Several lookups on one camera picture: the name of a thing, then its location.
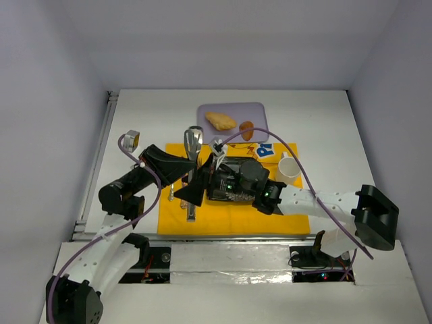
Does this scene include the steel serving tongs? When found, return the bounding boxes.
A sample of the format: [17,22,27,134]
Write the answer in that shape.
[183,126,205,223]

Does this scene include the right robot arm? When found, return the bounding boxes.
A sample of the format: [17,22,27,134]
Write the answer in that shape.
[173,157,399,257]

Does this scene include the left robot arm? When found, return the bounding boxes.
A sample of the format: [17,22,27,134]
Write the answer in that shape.
[46,144,196,323]

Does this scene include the large yellow bread piece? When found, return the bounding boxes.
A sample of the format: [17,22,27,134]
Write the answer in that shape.
[205,111,237,131]

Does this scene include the small brown bread piece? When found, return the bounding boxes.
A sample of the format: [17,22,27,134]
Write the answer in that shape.
[239,121,254,142]

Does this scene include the black floral square plate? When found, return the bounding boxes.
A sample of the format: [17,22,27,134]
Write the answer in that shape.
[206,157,253,202]

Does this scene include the iridescent purple knife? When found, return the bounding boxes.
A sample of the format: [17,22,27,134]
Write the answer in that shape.
[180,180,188,209]

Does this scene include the iridescent spoon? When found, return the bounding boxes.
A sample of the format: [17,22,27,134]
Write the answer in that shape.
[168,183,175,202]

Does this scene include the yellow cloth placemat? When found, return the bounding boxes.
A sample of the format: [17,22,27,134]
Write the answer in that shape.
[157,143,311,236]

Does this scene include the white mug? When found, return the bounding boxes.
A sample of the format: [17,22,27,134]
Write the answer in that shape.
[275,152,301,185]

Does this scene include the foil covered front block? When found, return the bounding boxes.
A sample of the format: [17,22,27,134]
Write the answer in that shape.
[169,243,292,285]

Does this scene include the lilac plastic tray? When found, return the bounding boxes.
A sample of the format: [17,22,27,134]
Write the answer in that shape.
[196,102,268,144]

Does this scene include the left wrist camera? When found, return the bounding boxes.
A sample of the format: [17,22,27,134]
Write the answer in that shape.
[122,130,140,153]

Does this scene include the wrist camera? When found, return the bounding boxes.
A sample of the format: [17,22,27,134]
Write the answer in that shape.
[209,137,227,169]
[122,130,140,153]

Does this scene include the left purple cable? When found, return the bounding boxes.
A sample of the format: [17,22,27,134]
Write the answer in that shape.
[45,134,163,324]

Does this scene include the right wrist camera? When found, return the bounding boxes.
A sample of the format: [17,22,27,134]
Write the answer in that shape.
[209,137,227,169]

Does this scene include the aluminium front rail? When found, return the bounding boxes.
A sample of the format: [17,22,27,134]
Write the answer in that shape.
[144,234,316,242]

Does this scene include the aluminium side rail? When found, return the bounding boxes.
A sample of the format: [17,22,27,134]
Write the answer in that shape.
[69,91,119,242]

